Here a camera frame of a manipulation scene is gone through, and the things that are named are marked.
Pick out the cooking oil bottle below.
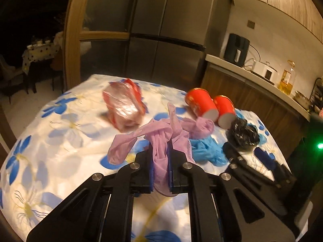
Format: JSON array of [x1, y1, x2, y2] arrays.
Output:
[[279, 60, 297, 95]]

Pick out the black plastic bag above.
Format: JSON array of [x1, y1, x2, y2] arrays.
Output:
[[227, 120, 260, 150]]

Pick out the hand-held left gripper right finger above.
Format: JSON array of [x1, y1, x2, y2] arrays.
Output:
[[168, 141, 296, 242]]

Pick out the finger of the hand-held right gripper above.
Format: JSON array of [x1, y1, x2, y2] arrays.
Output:
[[254, 147, 298, 188], [223, 142, 275, 183]]

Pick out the blue floral tablecloth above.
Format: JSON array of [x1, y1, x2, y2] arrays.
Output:
[[0, 74, 293, 242]]

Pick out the white rice cooker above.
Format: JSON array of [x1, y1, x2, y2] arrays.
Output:
[[252, 60, 278, 82]]

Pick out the blue disposable glove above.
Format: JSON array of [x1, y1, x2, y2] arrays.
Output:
[[189, 134, 228, 167]]

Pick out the wooden framed glass door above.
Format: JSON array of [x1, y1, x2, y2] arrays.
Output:
[[63, 0, 142, 91]]

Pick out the clear red snack wrapper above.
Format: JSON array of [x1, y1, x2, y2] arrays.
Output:
[[102, 79, 147, 132]]

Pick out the black air fryer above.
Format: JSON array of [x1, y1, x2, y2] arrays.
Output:
[[224, 33, 250, 67]]

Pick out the steel basin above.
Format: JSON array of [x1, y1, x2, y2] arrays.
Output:
[[294, 91, 312, 109]]

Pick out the dotted cloth dining table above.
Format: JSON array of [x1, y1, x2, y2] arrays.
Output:
[[21, 42, 62, 94]]

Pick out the light stone countertop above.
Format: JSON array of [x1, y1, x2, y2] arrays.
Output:
[[205, 54, 311, 121]]

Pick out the wooden lower cabinets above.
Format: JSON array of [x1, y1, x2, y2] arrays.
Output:
[[200, 63, 309, 157]]

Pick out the red paper cup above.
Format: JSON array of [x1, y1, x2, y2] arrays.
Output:
[[213, 95, 237, 129], [185, 88, 219, 122]]

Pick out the wooden cabinets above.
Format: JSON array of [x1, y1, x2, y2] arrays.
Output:
[[200, 63, 309, 157], [230, 0, 323, 46]]

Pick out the black power cable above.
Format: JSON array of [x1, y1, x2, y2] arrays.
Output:
[[243, 44, 261, 71]]

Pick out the pink plastic bag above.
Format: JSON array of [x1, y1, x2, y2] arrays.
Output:
[[108, 103, 215, 197]]

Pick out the black dish rack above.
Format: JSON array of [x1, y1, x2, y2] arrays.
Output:
[[309, 77, 323, 114]]

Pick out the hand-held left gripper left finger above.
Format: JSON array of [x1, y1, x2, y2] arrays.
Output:
[[26, 141, 154, 242]]

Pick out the wooden upper cabinets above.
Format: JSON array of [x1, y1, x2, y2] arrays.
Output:
[[230, 0, 323, 46]]

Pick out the dark steel refrigerator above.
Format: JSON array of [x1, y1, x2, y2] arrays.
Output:
[[127, 0, 233, 86]]

